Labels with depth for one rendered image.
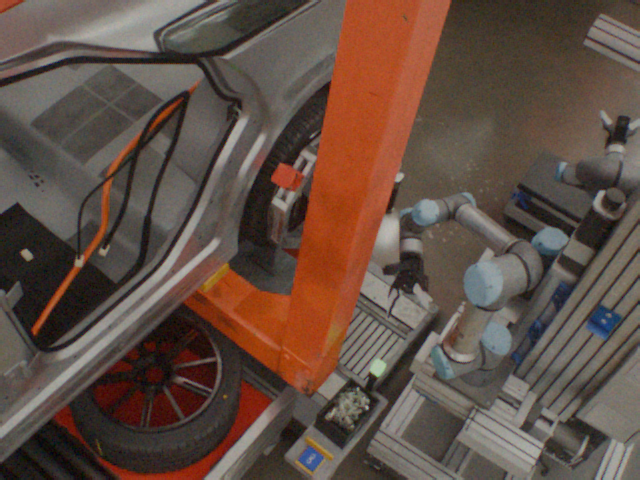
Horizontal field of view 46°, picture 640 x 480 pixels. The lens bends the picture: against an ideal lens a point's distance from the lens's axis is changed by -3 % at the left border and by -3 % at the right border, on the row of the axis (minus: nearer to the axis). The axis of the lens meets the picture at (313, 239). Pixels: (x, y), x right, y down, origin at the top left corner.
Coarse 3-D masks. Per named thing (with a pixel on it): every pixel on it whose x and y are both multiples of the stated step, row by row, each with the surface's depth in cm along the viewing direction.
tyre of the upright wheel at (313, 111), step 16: (320, 96) 281; (304, 112) 273; (320, 112) 273; (288, 128) 269; (304, 128) 269; (288, 144) 267; (272, 160) 267; (288, 160) 270; (256, 176) 270; (256, 192) 271; (272, 192) 275; (256, 208) 274; (240, 224) 284; (256, 224) 280; (256, 240) 290
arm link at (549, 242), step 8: (544, 232) 271; (552, 232) 271; (560, 232) 271; (536, 240) 270; (544, 240) 268; (552, 240) 268; (560, 240) 268; (568, 240) 268; (536, 248) 270; (544, 248) 267; (552, 248) 266; (560, 248) 266; (544, 256) 269; (552, 256) 268; (544, 264) 272
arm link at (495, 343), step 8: (488, 328) 242; (496, 328) 243; (504, 328) 243; (488, 336) 240; (496, 336) 240; (504, 336) 241; (480, 344) 239; (488, 344) 238; (496, 344) 238; (504, 344) 239; (488, 352) 239; (496, 352) 238; (504, 352) 240; (488, 360) 240; (496, 360) 243; (488, 368) 247
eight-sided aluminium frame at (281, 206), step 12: (312, 144) 271; (300, 156) 270; (312, 156) 268; (300, 168) 273; (312, 168) 271; (276, 204) 273; (288, 204) 271; (276, 216) 280; (288, 216) 278; (276, 228) 287; (300, 228) 311; (276, 240) 287; (288, 240) 293; (300, 240) 305
